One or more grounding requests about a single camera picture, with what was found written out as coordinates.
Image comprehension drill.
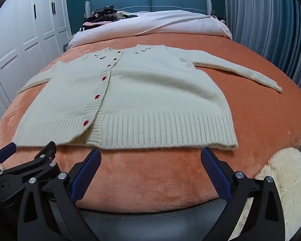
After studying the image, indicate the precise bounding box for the grey-blue curtain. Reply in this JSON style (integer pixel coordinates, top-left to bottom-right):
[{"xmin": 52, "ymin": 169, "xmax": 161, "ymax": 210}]
[{"xmin": 223, "ymin": 0, "xmax": 301, "ymax": 91}]

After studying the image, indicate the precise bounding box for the orange plush blanket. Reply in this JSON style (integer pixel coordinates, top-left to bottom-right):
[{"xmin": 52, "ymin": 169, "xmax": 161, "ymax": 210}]
[{"xmin": 0, "ymin": 31, "xmax": 301, "ymax": 212}]

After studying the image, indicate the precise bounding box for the white pillow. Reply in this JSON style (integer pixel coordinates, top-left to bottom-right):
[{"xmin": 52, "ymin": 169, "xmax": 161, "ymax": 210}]
[{"xmin": 67, "ymin": 9, "xmax": 233, "ymax": 51}]

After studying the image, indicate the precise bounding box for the white wardrobe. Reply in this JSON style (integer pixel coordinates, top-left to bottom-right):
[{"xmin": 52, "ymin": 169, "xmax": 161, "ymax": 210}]
[{"xmin": 0, "ymin": 0, "xmax": 73, "ymax": 131}]

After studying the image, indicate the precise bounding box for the pile of dark clothes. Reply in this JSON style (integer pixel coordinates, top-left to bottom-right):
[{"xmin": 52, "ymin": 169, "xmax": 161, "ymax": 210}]
[{"xmin": 80, "ymin": 4, "xmax": 138, "ymax": 32}]

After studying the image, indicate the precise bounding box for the blue padded headboard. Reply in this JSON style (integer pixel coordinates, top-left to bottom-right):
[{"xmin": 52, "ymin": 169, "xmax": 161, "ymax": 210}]
[{"xmin": 85, "ymin": 0, "xmax": 212, "ymax": 18}]

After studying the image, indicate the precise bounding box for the fluffy cream garment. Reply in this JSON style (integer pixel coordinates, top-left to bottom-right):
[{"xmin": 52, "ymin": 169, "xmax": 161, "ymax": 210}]
[{"xmin": 254, "ymin": 148, "xmax": 301, "ymax": 239}]

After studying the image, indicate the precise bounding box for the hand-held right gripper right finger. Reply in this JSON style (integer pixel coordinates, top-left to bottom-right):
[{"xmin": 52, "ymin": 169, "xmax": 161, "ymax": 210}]
[{"xmin": 201, "ymin": 147, "xmax": 286, "ymax": 241}]

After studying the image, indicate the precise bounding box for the beige fabric cushion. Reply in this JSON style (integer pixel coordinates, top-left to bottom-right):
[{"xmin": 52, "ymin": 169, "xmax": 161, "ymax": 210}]
[{"xmin": 13, "ymin": 44, "xmax": 283, "ymax": 151}]

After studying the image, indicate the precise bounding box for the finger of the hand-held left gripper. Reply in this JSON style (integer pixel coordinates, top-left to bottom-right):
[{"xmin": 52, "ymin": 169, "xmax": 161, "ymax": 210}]
[
  {"xmin": 0, "ymin": 142, "xmax": 17, "ymax": 166},
  {"xmin": 0, "ymin": 141, "xmax": 58, "ymax": 181}
]

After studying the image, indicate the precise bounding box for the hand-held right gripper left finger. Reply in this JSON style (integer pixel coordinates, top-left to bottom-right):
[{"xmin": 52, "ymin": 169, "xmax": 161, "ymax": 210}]
[{"xmin": 17, "ymin": 149, "xmax": 102, "ymax": 241}]

